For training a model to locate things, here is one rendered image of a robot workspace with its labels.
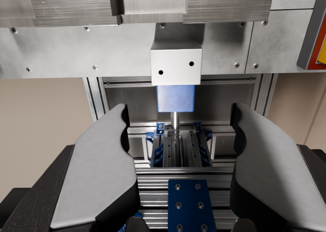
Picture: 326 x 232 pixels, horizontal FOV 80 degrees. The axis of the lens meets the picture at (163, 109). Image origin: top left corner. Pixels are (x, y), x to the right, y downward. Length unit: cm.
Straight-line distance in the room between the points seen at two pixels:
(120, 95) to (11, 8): 77
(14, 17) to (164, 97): 15
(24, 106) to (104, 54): 125
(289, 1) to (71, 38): 25
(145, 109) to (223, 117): 39
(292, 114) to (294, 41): 115
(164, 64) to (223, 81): 72
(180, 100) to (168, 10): 10
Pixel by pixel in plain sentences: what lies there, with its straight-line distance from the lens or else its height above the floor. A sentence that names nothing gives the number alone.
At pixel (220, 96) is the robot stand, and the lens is 95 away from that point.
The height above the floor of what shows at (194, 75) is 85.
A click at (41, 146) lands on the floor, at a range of 163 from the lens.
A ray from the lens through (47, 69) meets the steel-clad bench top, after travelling 30.
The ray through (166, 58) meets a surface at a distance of 19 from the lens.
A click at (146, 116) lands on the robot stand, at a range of 98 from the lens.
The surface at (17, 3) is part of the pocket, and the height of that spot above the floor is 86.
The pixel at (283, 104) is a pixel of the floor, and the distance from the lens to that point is 135.
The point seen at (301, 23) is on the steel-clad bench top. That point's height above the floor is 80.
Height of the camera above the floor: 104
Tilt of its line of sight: 61 degrees down
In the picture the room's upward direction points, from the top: 177 degrees counter-clockwise
